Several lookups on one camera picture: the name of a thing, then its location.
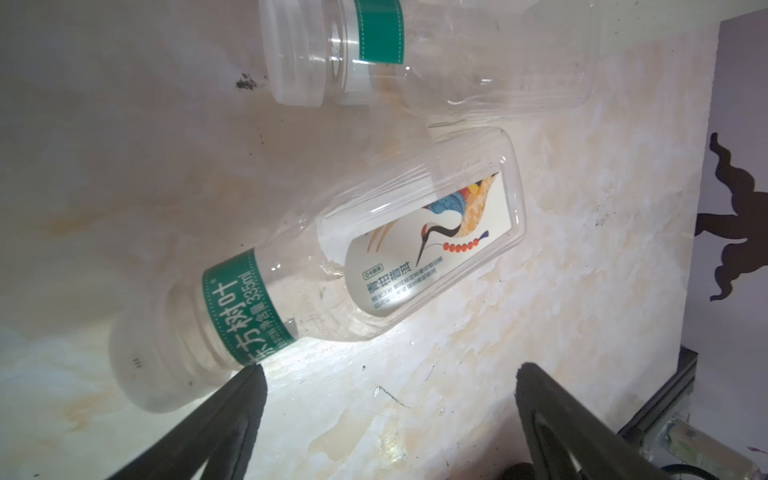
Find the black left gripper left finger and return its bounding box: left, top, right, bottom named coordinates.
left=112, top=365, right=268, bottom=479

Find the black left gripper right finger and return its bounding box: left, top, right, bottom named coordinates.
left=515, top=363, right=666, bottom=480

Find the clear bottle white label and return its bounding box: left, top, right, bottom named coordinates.
left=109, top=127, right=526, bottom=413

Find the clear bottle green band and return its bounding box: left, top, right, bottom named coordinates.
left=259, top=0, right=600, bottom=124

